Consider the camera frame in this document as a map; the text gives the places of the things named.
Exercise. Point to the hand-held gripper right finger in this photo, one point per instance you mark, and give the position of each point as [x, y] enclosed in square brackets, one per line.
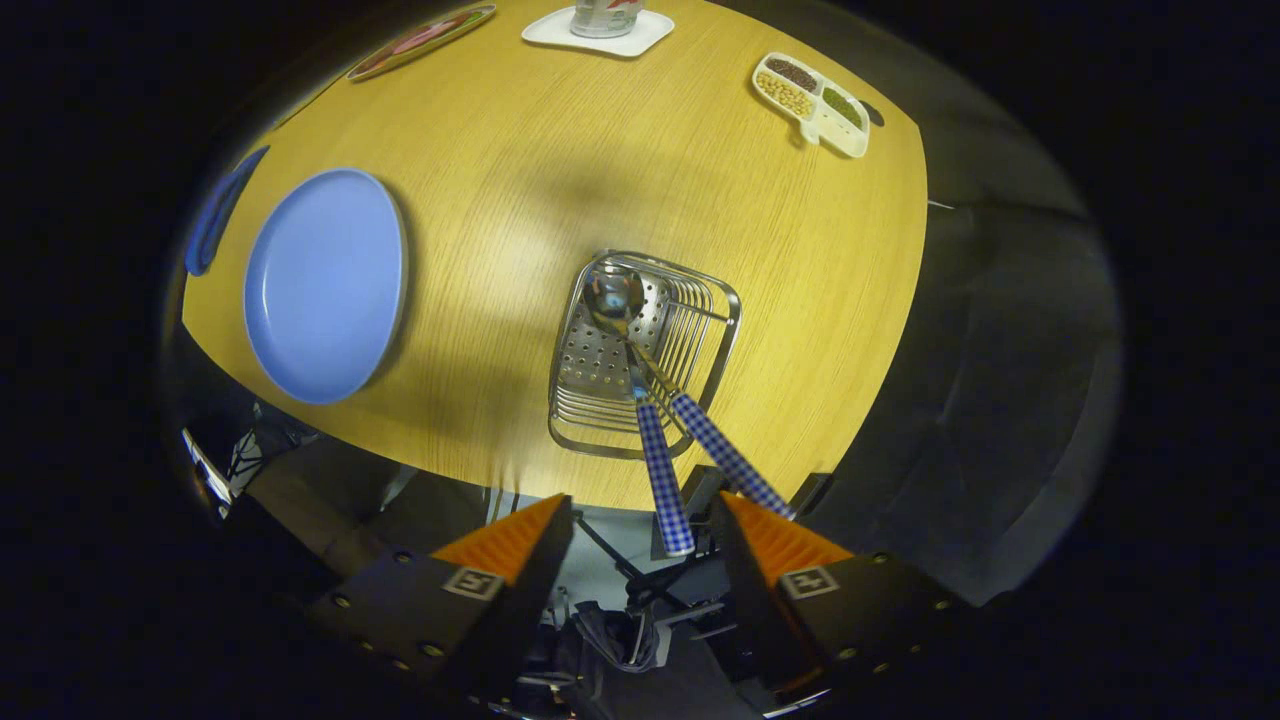
[750, 600]

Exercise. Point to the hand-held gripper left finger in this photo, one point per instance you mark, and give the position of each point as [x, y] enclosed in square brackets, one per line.
[520, 610]

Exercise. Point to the black table clamp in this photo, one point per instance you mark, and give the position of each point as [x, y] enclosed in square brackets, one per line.
[810, 492]
[700, 490]

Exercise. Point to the white-edged flat panel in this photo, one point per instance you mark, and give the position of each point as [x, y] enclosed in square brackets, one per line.
[205, 468]

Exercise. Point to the black backdrop cloth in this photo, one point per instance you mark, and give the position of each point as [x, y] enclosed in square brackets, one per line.
[1000, 350]

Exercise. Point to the blue round plate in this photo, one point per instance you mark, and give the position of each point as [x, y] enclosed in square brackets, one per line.
[325, 290]

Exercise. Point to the blue folded towel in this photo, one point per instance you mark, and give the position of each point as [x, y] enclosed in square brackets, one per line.
[215, 220]

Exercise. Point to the small black disc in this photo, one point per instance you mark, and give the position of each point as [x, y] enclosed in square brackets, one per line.
[873, 113]

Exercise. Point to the white divided bean dish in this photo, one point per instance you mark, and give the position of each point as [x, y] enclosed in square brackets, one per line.
[815, 100]

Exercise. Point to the grey food plate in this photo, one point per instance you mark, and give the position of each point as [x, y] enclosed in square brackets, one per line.
[420, 42]

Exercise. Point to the white square coaster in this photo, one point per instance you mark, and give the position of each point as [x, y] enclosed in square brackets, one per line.
[550, 32]

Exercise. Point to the white bottle green cap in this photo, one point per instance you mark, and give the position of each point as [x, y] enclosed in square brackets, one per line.
[605, 18]

